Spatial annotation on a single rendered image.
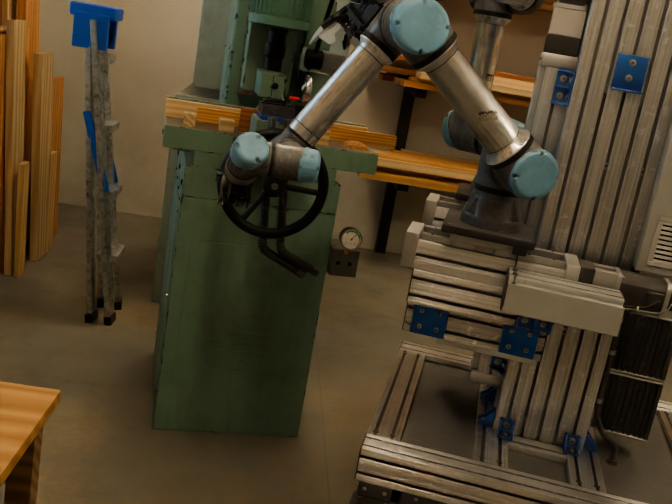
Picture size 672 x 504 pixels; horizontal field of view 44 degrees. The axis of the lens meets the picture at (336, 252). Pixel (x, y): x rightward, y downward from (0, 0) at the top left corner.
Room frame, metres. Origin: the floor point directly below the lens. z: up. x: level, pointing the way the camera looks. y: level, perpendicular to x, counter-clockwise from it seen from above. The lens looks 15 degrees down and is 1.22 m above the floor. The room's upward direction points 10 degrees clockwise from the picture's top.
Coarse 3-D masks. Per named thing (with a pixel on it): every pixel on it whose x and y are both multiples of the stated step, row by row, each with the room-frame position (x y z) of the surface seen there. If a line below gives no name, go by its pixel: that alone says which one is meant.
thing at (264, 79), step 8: (256, 72) 2.54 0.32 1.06; (264, 72) 2.41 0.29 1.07; (272, 72) 2.46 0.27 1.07; (256, 80) 2.51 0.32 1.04; (264, 80) 2.41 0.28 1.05; (272, 80) 2.42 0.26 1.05; (280, 80) 2.43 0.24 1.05; (256, 88) 2.48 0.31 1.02; (264, 88) 2.41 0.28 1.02; (280, 88) 2.43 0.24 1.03; (264, 96) 2.42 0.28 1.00; (272, 96) 2.42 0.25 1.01; (280, 96) 2.43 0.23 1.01
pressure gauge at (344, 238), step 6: (348, 228) 2.32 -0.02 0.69; (354, 228) 2.32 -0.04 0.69; (342, 234) 2.30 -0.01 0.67; (348, 234) 2.31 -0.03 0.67; (354, 234) 2.31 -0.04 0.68; (360, 234) 2.31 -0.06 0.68; (342, 240) 2.30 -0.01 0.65; (348, 240) 2.31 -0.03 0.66; (354, 240) 2.31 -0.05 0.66; (360, 240) 2.32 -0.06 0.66; (348, 246) 2.31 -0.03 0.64; (354, 246) 2.31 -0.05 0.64; (348, 252) 2.33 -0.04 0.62
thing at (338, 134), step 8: (200, 112) 2.41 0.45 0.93; (208, 112) 2.42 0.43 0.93; (216, 112) 2.42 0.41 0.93; (224, 112) 2.43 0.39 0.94; (232, 112) 2.44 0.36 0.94; (200, 120) 2.41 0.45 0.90; (208, 120) 2.42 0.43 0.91; (216, 120) 2.43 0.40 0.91; (336, 128) 2.51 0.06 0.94; (344, 128) 2.53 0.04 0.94; (336, 136) 2.51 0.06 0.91; (344, 136) 2.52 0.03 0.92; (352, 136) 2.52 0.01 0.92; (360, 136) 2.53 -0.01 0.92; (368, 136) 2.53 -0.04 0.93; (376, 136) 2.54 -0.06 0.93; (384, 136) 2.55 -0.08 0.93; (392, 136) 2.55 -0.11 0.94; (368, 144) 2.54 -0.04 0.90; (376, 144) 2.54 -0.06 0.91; (384, 144) 2.55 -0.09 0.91; (392, 144) 2.55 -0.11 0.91
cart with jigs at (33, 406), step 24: (0, 384) 1.34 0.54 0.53; (0, 408) 1.26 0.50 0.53; (24, 408) 1.27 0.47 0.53; (48, 408) 1.29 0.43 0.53; (0, 432) 1.18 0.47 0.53; (24, 432) 1.20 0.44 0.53; (0, 456) 1.12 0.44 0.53; (24, 456) 1.30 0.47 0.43; (0, 480) 1.07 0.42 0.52; (24, 480) 1.30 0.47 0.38
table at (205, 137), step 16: (176, 128) 2.25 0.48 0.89; (192, 128) 2.26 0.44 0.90; (208, 128) 2.31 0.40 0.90; (176, 144) 2.25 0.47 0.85; (192, 144) 2.26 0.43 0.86; (208, 144) 2.27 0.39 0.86; (224, 144) 2.28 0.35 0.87; (336, 144) 2.44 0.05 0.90; (336, 160) 2.36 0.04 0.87; (352, 160) 2.37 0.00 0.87; (368, 160) 2.38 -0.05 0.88
